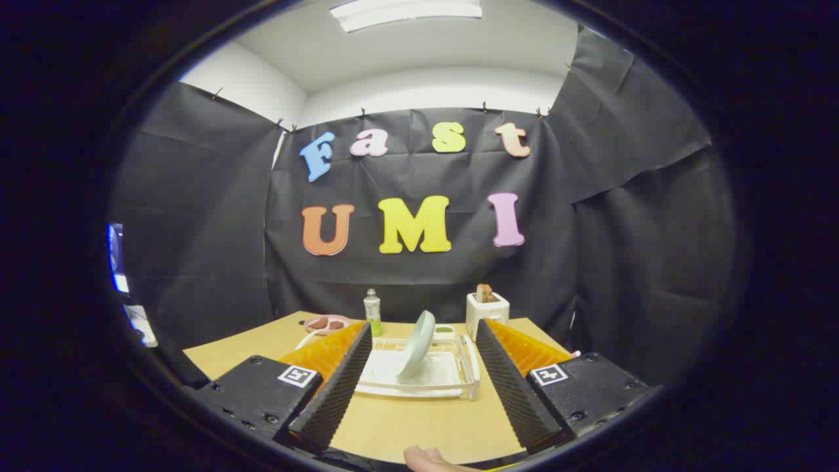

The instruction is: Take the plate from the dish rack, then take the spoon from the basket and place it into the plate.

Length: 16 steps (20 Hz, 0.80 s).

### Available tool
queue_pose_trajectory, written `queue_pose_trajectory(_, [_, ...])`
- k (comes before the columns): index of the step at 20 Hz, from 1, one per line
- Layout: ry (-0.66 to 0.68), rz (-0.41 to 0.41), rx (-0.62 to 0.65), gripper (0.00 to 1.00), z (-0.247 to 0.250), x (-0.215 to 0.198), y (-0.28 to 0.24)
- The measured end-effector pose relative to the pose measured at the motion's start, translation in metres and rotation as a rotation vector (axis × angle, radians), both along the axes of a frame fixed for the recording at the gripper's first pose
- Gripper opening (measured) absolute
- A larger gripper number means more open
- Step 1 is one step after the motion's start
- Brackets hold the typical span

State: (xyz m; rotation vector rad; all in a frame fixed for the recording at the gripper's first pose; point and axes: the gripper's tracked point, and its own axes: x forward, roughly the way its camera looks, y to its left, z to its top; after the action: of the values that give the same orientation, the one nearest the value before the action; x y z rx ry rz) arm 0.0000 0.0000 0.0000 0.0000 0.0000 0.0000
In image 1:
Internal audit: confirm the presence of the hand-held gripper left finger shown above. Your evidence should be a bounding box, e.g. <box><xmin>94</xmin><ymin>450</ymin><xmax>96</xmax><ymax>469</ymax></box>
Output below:
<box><xmin>193</xmin><ymin>320</ymin><xmax>374</xmax><ymax>456</ymax></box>

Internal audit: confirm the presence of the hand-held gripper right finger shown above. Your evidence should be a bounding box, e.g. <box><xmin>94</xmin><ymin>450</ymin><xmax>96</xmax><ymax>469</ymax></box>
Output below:
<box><xmin>475</xmin><ymin>319</ymin><xmax>653</xmax><ymax>454</ymax></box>

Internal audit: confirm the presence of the white wire dish rack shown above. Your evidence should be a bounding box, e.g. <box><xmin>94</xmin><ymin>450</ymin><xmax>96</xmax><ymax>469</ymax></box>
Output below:
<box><xmin>298</xmin><ymin>331</ymin><xmax>482</xmax><ymax>401</ymax></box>

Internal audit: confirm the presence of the blue lit screen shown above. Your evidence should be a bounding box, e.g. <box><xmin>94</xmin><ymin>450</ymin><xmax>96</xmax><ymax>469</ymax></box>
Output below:
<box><xmin>107</xmin><ymin>223</ymin><xmax>130</xmax><ymax>294</ymax></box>

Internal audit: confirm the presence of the white paper sheet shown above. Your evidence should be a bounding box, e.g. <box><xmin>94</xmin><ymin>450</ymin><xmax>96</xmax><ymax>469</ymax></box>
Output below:
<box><xmin>123</xmin><ymin>304</ymin><xmax>159</xmax><ymax>348</ymax></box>

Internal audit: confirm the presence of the pale green plate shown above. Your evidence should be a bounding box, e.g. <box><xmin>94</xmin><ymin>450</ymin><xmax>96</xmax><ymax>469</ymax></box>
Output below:
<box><xmin>396</xmin><ymin>310</ymin><xmax>437</xmax><ymax>380</ymax></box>

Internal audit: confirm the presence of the white drip tray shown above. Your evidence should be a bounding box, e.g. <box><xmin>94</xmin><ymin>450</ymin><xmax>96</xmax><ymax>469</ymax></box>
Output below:
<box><xmin>359</xmin><ymin>347</ymin><xmax>469</xmax><ymax>392</ymax></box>

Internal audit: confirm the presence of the pink oval dish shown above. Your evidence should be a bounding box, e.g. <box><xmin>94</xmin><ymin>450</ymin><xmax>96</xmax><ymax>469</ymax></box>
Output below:
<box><xmin>304</xmin><ymin>315</ymin><xmax>352</xmax><ymax>336</ymax></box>

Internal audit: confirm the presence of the white toaster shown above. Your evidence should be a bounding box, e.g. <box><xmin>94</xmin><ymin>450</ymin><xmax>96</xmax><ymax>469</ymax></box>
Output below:
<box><xmin>466</xmin><ymin>292</ymin><xmax>511</xmax><ymax>342</ymax></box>

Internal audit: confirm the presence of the white ceiling light panel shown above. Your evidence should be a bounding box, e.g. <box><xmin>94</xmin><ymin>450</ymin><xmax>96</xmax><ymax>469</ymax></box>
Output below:
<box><xmin>330</xmin><ymin>0</ymin><xmax>483</xmax><ymax>33</ymax></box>

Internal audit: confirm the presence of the black backdrop cloth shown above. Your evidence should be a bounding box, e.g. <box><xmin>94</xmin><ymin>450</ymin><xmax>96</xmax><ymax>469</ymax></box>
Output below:
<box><xmin>108</xmin><ymin>26</ymin><xmax>738</xmax><ymax>387</ymax></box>

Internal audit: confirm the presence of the green drink bottle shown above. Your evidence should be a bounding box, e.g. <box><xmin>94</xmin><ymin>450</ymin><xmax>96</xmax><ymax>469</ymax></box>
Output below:
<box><xmin>364</xmin><ymin>288</ymin><xmax>383</xmax><ymax>338</ymax></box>

